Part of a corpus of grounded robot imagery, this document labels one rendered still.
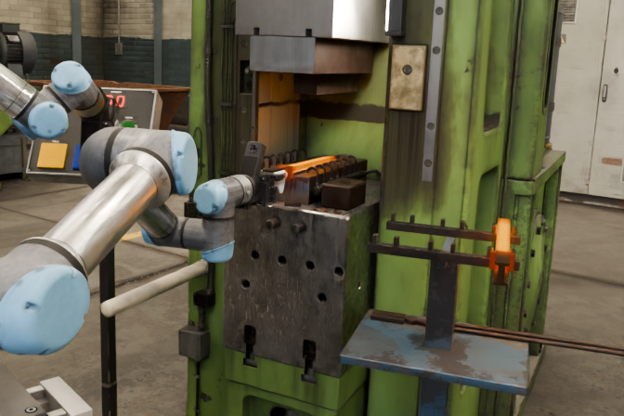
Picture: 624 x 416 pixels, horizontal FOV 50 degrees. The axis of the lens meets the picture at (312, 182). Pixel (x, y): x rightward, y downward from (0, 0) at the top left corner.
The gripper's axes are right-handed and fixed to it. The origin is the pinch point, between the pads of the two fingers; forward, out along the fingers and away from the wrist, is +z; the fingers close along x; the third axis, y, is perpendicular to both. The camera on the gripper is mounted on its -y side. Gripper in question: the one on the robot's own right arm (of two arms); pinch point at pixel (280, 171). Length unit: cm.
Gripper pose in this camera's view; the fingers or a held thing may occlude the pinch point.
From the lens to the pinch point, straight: 183.3
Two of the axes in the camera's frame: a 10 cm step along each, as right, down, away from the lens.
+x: 8.9, 1.2, -4.3
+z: 4.5, -1.4, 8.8
